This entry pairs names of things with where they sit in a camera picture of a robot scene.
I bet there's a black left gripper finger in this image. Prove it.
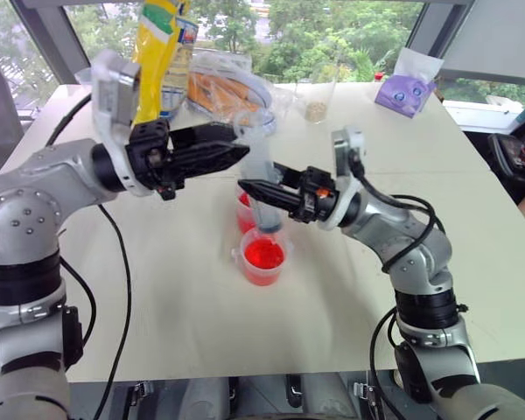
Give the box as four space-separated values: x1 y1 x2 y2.
170 122 240 152
172 143 251 181

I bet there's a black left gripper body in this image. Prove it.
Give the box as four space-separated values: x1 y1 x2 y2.
125 118 187 202

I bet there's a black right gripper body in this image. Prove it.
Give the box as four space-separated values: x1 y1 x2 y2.
287 165 338 224

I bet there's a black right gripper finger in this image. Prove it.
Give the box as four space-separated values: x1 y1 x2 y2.
272 162 306 188
240 178 304 212

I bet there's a clear plastic cup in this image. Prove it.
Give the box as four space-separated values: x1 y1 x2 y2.
234 111 285 235

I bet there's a plastic cup with red liquid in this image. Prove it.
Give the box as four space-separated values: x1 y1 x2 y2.
230 227 295 286
234 181 258 235

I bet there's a clear bag with orange contents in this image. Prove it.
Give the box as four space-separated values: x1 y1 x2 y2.
184 49 277 133

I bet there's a white and blue package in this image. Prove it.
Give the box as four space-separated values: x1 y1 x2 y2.
159 17 201 122

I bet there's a tall clear drinking glass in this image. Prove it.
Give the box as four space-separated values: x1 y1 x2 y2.
294 64 337 126

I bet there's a yellow snack bag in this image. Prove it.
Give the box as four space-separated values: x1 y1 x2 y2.
130 0 193 129

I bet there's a purple tissue pack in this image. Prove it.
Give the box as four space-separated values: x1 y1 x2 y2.
373 46 446 120

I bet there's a black chair with red patch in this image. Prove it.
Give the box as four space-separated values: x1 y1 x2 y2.
486 132 525 207

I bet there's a silver table latch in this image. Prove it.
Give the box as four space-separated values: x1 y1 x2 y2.
351 379 374 400
129 379 153 398

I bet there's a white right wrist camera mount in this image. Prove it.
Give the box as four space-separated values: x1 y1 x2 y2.
318 125 367 232

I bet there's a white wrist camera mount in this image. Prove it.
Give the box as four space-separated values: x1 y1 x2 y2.
89 48 152 198
318 125 367 232

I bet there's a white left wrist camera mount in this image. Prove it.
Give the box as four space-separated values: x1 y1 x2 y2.
89 48 152 198

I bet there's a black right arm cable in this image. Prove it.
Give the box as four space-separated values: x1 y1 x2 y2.
349 148 447 275

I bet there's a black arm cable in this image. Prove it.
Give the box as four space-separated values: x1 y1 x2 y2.
349 148 447 275
45 93 133 420

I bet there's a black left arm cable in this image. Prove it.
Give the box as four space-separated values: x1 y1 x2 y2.
45 93 133 420

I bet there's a grey window frame pillar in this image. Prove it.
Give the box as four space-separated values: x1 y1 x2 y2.
15 0 91 85
405 0 454 58

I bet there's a thin black cable loop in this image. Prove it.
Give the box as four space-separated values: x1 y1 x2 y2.
368 304 409 420

